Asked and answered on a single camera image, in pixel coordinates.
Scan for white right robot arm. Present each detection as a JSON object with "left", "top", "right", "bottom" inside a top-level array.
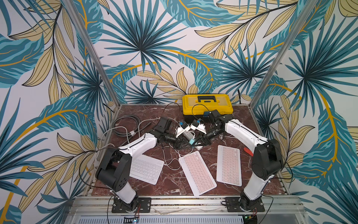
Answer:
[{"left": 193, "top": 110, "right": 284, "bottom": 212}]

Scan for yellow black toolbox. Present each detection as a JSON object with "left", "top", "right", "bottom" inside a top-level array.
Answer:
[{"left": 182, "top": 94, "right": 234, "bottom": 115}]

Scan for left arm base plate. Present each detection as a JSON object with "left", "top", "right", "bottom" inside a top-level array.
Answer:
[{"left": 112, "top": 197, "right": 152, "bottom": 213}]

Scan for white keyboard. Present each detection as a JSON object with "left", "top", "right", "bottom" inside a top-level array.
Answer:
[{"left": 130, "top": 155, "right": 164, "bottom": 185}]

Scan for white power strip cord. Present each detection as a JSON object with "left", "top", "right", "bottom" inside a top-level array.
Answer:
[{"left": 93, "top": 115, "right": 163, "bottom": 172}]

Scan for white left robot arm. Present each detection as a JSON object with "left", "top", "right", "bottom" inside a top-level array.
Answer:
[{"left": 96, "top": 117, "right": 188, "bottom": 210}]

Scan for white power strip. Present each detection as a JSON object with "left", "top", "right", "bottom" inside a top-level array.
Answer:
[{"left": 182, "top": 131, "right": 203, "bottom": 150}]

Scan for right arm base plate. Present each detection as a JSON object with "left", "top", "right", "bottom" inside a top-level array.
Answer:
[{"left": 223, "top": 197, "right": 265, "bottom": 212}]

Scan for middle pink keyboard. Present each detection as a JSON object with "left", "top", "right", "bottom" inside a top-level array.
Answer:
[{"left": 179, "top": 151, "right": 217, "bottom": 197}]

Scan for red glove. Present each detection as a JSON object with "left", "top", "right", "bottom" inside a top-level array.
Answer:
[{"left": 244, "top": 147, "right": 254, "bottom": 157}]

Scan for right pink keyboard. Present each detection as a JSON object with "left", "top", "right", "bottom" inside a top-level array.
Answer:
[{"left": 216, "top": 145, "right": 242, "bottom": 187}]

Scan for pink keyboard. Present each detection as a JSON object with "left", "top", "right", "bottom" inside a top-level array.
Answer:
[
  {"left": 216, "top": 145, "right": 242, "bottom": 187},
  {"left": 179, "top": 151, "right": 217, "bottom": 197}
]

